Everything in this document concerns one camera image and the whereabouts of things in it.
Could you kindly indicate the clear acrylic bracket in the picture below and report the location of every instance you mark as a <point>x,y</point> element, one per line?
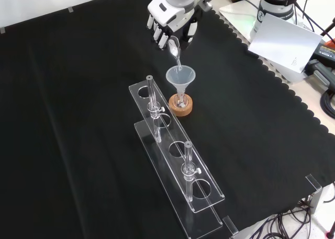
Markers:
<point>314,189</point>
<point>230,226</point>

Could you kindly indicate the black bench cloth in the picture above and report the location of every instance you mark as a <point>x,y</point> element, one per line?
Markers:
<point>78,118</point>

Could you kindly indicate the pale grey base plate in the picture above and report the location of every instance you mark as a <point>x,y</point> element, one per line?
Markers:
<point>235,16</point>

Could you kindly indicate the clear glass weighing funnel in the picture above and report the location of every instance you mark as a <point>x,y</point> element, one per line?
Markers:
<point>174,49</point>

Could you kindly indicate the small glass round-bottom flask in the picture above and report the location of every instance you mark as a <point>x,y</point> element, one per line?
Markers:
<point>181,102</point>

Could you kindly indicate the pale board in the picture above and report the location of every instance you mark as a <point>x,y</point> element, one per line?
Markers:
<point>285,43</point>

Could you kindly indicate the clear acrylic funnel stand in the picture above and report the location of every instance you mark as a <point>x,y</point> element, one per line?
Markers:
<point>172,155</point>

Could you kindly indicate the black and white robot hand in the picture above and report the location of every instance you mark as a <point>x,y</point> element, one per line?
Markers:
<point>170,14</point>

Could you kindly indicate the translucent plastic funnel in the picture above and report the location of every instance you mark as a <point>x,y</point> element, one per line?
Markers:
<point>180,78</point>

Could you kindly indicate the black and orange power unit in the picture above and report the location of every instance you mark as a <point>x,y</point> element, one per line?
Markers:
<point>325,50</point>

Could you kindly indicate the grey tape piece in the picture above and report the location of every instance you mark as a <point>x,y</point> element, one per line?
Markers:
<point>2,30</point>
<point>71,9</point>

